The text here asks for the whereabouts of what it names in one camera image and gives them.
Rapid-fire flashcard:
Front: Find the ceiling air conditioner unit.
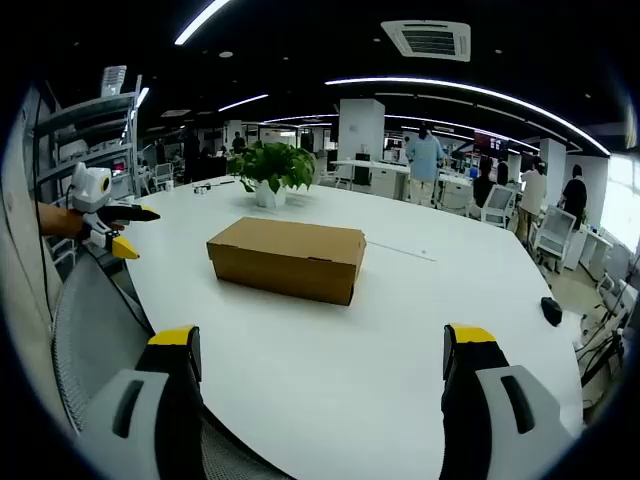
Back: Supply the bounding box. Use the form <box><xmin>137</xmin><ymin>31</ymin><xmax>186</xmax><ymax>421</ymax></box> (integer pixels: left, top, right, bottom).
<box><xmin>380</xmin><ymin>19</ymin><xmax>472</xmax><ymax>63</ymax></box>

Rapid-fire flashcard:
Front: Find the white ribbed box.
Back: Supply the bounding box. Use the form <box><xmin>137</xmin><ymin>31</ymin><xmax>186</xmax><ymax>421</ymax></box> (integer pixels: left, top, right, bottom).
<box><xmin>101</xmin><ymin>65</ymin><xmax>127</xmax><ymax>98</ymax></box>

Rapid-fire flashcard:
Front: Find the white office chair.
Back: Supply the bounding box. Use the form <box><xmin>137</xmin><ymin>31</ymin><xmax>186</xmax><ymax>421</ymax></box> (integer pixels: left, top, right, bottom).
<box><xmin>154</xmin><ymin>163</ymin><xmax>176</xmax><ymax>194</ymax></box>
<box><xmin>534</xmin><ymin>204</ymin><xmax>579</xmax><ymax>271</ymax></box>
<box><xmin>482</xmin><ymin>184</ymin><xmax>516</xmax><ymax>229</ymax></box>

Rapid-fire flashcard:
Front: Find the straight ceiling light strip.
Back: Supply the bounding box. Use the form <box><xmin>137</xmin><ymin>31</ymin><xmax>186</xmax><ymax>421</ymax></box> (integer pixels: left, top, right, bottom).
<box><xmin>174</xmin><ymin>0</ymin><xmax>232</xmax><ymax>46</ymax></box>

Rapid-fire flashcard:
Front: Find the small black case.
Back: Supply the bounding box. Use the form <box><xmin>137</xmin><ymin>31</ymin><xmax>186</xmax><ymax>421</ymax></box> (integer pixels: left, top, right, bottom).
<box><xmin>540</xmin><ymin>296</ymin><xmax>564</xmax><ymax>327</ymax></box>

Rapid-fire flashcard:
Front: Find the white table socket strip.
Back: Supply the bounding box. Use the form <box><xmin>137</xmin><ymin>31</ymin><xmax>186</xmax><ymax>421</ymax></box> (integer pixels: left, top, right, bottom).
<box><xmin>366</xmin><ymin>241</ymin><xmax>436</xmax><ymax>262</ymax></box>

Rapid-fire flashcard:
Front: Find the grey metal shelving rack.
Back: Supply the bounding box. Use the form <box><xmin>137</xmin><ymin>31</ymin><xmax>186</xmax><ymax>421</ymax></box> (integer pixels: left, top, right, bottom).
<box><xmin>32</xmin><ymin>74</ymin><xmax>144</xmax><ymax>201</ymax></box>

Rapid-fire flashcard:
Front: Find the wall display screen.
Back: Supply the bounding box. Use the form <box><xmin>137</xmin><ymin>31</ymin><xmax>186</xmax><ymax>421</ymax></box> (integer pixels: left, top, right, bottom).
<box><xmin>473</xmin><ymin>128</ymin><xmax>510</xmax><ymax>154</ymax></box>

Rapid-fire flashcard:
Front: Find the curved ceiling light strip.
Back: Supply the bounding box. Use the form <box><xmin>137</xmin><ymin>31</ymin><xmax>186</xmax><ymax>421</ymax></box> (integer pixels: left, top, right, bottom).
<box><xmin>324</xmin><ymin>76</ymin><xmax>612</xmax><ymax>155</ymax></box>

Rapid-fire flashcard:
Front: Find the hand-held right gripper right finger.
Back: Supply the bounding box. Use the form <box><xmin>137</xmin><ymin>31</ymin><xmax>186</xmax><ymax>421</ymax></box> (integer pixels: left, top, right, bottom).
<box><xmin>438</xmin><ymin>322</ymin><xmax>576</xmax><ymax>480</ymax></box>

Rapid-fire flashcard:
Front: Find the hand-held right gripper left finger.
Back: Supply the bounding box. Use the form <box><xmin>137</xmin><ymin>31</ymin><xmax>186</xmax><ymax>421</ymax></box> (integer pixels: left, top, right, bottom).
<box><xmin>79</xmin><ymin>324</ymin><xmax>204</xmax><ymax>480</ymax></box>

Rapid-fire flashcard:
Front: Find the white office desk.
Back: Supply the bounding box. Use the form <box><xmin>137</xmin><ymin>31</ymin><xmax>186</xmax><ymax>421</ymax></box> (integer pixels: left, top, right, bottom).
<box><xmin>329</xmin><ymin>158</ymin><xmax>416</xmax><ymax>199</ymax></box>

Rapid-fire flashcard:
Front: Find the brown cardboard shoe box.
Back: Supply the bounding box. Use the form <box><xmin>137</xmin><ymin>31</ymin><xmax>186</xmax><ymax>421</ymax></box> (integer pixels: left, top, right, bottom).
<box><xmin>206</xmin><ymin>216</ymin><xmax>368</xmax><ymax>306</ymax></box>

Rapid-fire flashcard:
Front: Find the green potted plant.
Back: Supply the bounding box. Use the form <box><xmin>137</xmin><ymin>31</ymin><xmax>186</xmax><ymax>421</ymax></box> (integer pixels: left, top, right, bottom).
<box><xmin>227</xmin><ymin>141</ymin><xmax>317</xmax><ymax>209</ymax></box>

